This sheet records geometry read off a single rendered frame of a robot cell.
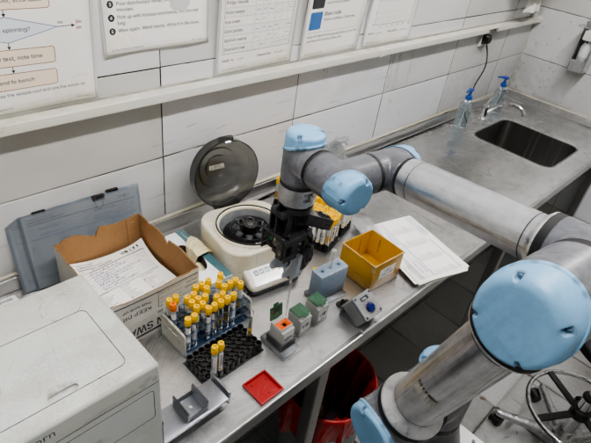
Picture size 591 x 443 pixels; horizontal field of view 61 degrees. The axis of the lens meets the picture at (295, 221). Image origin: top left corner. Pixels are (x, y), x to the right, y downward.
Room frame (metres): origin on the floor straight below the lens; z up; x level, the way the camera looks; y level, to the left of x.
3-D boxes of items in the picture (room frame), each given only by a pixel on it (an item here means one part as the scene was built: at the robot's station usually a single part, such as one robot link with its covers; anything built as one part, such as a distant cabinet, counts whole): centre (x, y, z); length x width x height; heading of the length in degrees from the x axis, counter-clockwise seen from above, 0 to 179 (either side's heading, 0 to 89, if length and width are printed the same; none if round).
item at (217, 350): (0.79, 0.12, 0.93); 0.17 x 0.09 x 0.11; 140
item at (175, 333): (0.88, 0.18, 0.91); 0.20 x 0.10 x 0.07; 139
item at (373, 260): (1.18, -0.24, 0.93); 0.13 x 0.13 x 0.10; 45
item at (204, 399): (0.60, 0.17, 0.92); 0.21 x 0.07 x 0.05; 139
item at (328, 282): (1.06, -0.11, 0.92); 0.10 x 0.07 x 0.10; 134
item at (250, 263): (1.17, 0.12, 0.94); 0.30 x 0.24 x 0.12; 40
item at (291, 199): (0.83, 0.00, 1.34); 0.08 x 0.08 x 0.05
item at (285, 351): (0.85, -0.01, 0.89); 0.09 x 0.05 x 0.04; 49
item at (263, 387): (0.72, 0.02, 0.88); 0.07 x 0.07 x 0.01; 49
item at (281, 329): (0.85, -0.01, 0.92); 0.05 x 0.04 x 0.06; 49
